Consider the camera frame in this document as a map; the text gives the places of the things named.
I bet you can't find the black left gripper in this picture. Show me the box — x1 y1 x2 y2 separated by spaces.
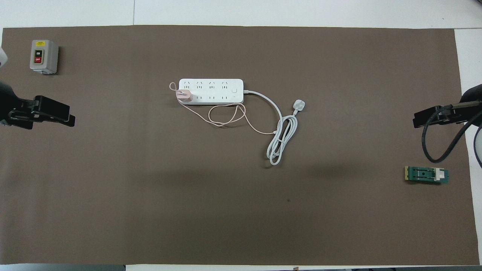
0 81 76 130

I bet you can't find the brown table mat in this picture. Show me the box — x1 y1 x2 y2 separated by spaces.
0 25 480 265

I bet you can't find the grey switch box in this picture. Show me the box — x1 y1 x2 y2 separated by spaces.
30 40 59 75

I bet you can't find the pink charger cable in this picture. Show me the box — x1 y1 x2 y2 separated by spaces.
169 82 277 135

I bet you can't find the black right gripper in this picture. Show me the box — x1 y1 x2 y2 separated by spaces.
413 85 482 128

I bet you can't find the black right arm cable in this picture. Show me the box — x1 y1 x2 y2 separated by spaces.
422 101 482 163

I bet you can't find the white power strip cord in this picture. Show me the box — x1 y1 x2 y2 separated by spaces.
243 90 305 166

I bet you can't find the green knife switch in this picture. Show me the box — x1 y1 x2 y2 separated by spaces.
405 166 449 185

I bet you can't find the white power strip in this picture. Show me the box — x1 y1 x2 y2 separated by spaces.
178 78 244 105

